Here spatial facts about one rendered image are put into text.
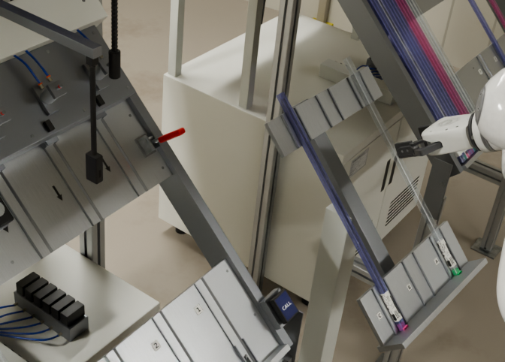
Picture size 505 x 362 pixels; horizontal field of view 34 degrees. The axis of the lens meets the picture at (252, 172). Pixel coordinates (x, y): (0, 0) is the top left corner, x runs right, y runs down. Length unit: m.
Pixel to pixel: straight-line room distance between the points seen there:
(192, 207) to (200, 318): 0.20
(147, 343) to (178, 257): 1.43
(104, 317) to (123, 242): 1.15
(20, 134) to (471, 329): 1.81
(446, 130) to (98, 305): 0.78
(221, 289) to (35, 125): 0.44
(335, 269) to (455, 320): 1.06
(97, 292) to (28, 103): 0.57
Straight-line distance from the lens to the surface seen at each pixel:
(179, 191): 1.51
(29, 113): 1.33
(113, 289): 1.78
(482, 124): 1.09
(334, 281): 1.79
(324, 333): 1.90
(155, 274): 2.74
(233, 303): 1.50
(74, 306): 1.66
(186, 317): 1.44
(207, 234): 1.52
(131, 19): 4.37
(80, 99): 1.38
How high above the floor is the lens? 1.84
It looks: 35 degrees down
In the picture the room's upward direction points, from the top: 7 degrees clockwise
